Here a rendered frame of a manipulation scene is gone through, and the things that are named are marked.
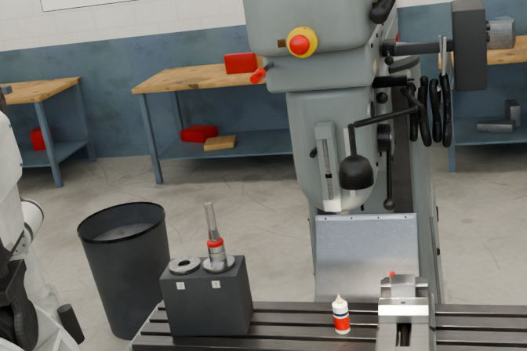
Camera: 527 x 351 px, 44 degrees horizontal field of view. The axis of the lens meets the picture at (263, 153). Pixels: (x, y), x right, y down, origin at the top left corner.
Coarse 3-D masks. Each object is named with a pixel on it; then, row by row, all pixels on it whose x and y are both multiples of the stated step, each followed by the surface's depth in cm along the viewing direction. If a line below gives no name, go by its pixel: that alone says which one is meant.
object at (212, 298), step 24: (168, 264) 186; (192, 264) 181; (240, 264) 180; (168, 288) 179; (192, 288) 178; (216, 288) 176; (240, 288) 177; (168, 312) 182; (192, 312) 180; (216, 312) 179; (240, 312) 178
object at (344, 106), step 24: (288, 96) 152; (312, 96) 148; (336, 96) 146; (360, 96) 147; (312, 120) 150; (336, 120) 148; (360, 120) 148; (312, 144) 152; (336, 144) 150; (360, 144) 150; (312, 168) 154; (312, 192) 156; (360, 192) 154
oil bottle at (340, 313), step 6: (336, 300) 173; (342, 300) 172; (336, 306) 172; (342, 306) 172; (336, 312) 172; (342, 312) 172; (336, 318) 173; (342, 318) 172; (348, 318) 174; (336, 324) 174; (342, 324) 173; (348, 324) 174; (336, 330) 175; (342, 330) 174; (348, 330) 174
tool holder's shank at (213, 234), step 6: (204, 204) 174; (210, 204) 174; (210, 210) 174; (210, 216) 175; (210, 222) 175; (210, 228) 176; (216, 228) 177; (210, 234) 176; (216, 234) 176; (210, 240) 178; (216, 240) 177
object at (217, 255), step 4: (208, 248) 178; (212, 248) 176; (216, 248) 176; (220, 248) 177; (224, 248) 178; (212, 252) 177; (216, 252) 177; (220, 252) 177; (224, 252) 178; (212, 256) 178; (216, 256) 177; (220, 256) 177; (224, 256) 178; (212, 260) 178; (216, 260) 178; (220, 260) 178; (224, 260) 179; (212, 264) 179; (216, 264) 178; (220, 264) 178
